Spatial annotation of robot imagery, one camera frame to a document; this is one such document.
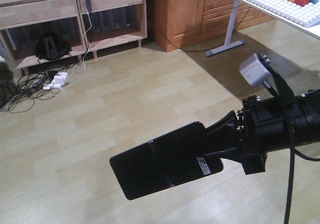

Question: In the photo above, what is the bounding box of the wooden drawer cabinet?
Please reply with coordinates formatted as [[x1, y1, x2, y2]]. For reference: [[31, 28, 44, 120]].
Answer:
[[146, 0, 276, 52]]

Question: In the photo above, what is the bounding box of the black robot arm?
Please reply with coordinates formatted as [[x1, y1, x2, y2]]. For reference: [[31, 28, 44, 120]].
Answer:
[[194, 90, 320, 175]]

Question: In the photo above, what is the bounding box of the black bag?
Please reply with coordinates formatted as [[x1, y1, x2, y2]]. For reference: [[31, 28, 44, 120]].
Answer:
[[34, 33, 72, 61]]

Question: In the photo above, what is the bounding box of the white building baseplate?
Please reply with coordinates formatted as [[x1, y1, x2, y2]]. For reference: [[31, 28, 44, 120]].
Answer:
[[247, 0, 320, 28]]

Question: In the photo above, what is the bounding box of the wooden shelf unit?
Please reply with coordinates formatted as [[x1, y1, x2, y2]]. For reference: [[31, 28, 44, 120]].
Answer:
[[0, 0, 147, 78]]

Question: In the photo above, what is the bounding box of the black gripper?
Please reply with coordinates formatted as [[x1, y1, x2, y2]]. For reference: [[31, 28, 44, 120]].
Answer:
[[194, 95, 304, 175]]

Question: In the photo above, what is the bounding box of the grey desk leg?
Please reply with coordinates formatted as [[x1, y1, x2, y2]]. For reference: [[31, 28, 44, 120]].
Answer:
[[205, 0, 245, 58]]

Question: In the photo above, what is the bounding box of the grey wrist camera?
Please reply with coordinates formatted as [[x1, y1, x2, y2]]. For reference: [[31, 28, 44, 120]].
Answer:
[[239, 53, 272, 87]]

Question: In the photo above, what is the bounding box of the white power strip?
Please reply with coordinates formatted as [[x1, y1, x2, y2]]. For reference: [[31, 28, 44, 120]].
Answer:
[[42, 72, 68, 90]]

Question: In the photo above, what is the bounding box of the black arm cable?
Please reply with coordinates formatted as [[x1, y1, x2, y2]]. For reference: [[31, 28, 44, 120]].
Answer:
[[283, 123, 320, 224]]

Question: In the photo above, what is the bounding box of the black folding phone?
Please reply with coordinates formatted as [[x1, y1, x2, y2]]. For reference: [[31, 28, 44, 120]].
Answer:
[[109, 121, 224, 200]]

